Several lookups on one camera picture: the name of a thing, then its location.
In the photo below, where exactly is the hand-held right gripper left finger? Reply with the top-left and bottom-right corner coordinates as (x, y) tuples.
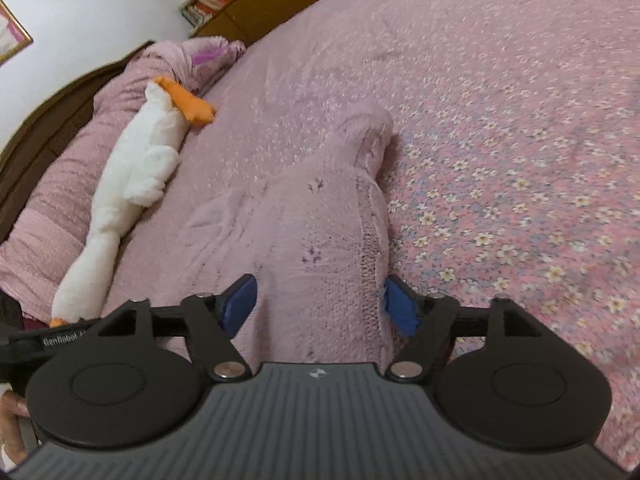
(97, 273), (260, 384)

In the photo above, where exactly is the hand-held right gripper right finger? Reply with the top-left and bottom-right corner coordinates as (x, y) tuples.
(382, 276), (547, 383)

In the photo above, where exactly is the pink knit cardigan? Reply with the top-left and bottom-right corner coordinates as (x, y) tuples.
(181, 104), (402, 377)

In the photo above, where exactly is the person's left hand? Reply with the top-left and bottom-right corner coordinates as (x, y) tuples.
(0, 391), (31, 465)

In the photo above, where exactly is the white goose plush toy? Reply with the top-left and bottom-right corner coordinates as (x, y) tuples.
(49, 76), (217, 329)

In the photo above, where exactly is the dark wooden headboard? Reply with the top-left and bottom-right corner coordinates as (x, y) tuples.
(0, 40), (157, 247)

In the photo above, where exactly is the purple cloth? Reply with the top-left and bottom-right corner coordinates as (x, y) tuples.
(192, 44), (222, 67)

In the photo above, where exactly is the wooden cabinet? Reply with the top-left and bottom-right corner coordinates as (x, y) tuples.
(191, 0), (392, 54)

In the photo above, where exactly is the stack of books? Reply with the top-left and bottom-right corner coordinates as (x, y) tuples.
(179, 0), (227, 27)

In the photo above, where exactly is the framed wall picture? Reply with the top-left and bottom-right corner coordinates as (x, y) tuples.
(0, 0), (34, 67)

